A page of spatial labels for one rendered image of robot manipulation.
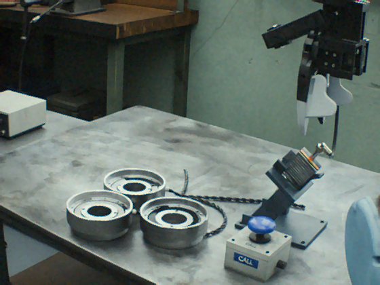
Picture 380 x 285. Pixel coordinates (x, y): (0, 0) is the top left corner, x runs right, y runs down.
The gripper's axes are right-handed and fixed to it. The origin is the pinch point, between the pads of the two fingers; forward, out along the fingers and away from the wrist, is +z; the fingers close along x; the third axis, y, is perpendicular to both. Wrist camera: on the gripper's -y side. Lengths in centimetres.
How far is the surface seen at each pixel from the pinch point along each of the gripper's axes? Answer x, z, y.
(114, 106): 101, 48, -122
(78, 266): -2, 44, -47
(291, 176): -1.2, 9.0, -1.4
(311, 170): -1.2, 7.2, 1.8
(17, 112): 20, 23, -89
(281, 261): -13.4, 16.7, 4.1
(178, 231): -17.2, 15.3, -11.3
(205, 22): 151, 17, -112
